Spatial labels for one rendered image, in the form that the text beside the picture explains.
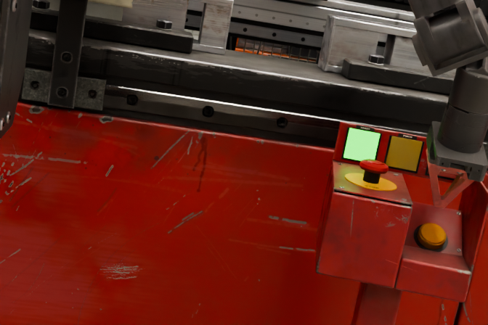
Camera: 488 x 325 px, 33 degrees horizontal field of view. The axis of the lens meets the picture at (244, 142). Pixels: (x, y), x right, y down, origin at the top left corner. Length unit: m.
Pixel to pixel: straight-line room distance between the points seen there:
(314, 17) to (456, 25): 0.71
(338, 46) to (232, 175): 0.30
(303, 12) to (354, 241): 0.70
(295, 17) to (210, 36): 0.32
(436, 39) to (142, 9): 0.57
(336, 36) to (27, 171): 0.56
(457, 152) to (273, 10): 0.71
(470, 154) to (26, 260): 0.73
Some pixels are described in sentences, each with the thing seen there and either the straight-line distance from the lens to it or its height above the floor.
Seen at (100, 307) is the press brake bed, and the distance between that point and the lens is 1.43.
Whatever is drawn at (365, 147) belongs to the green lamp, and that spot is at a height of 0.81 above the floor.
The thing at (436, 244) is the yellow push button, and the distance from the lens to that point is 1.17.
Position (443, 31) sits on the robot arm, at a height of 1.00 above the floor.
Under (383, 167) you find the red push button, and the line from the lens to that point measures 1.13.
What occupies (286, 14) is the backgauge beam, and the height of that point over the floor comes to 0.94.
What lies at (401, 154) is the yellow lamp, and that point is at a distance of 1.23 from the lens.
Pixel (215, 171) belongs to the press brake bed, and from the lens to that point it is 1.34.
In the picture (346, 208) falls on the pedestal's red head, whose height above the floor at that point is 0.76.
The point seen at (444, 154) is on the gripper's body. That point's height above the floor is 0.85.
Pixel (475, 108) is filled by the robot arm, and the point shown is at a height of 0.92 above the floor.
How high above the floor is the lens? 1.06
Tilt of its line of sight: 13 degrees down
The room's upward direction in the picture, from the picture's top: 10 degrees clockwise
